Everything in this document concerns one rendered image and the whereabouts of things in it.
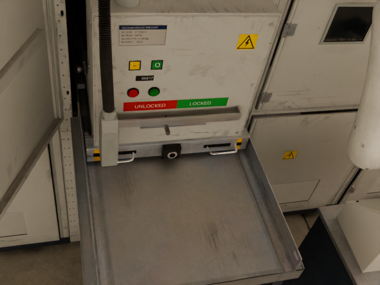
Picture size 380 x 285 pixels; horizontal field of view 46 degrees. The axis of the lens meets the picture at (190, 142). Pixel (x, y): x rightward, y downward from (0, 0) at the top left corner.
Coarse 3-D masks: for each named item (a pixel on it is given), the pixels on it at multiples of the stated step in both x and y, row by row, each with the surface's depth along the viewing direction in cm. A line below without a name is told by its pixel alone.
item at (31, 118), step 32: (0, 0) 98; (32, 0) 118; (0, 32) 107; (32, 32) 123; (0, 64) 111; (32, 64) 128; (0, 96) 115; (32, 96) 134; (0, 128) 120; (32, 128) 140; (0, 160) 124; (32, 160) 144; (0, 192) 130
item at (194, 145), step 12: (120, 144) 142; (132, 144) 143; (144, 144) 144; (156, 144) 145; (168, 144) 146; (180, 144) 148; (192, 144) 149; (204, 144) 150; (216, 144) 152; (228, 144) 153; (240, 144) 155; (96, 156) 143; (120, 156) 145; (144, 156) 148
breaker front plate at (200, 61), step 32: (96, 32) 111; (192, 32) 117; (224, 32) 119; (256, 32) 122; (96, 64) 118; (128, 64) 120; (192, 64) 125; (224, 64) 128; (256, 64) 131; (96, 96) 126; (128, 96) 128; (160, 96) 131; (192, 96) 134; (224, 96) 137; (96, 128) 135; (128, 128) 138; (160, 128) 141; (192, 128) 145; (224, 128) 148
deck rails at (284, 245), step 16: (80, 112) 151; (80, 128) 155; (240, 160) 155; (256, 160) 150; (96, 176) 142; (256, 176) 151; (96, 192) 138; (256, 192) 147; (272, 192) 140; (96, 208) 134; (272, 208) 141; (96, 224) 130; (272, 224) 139; (96, 240) 127; (272, 240) 135; (288, 240) 132; (96, 256) 124; (288, 256) 132; (96, 272) 114
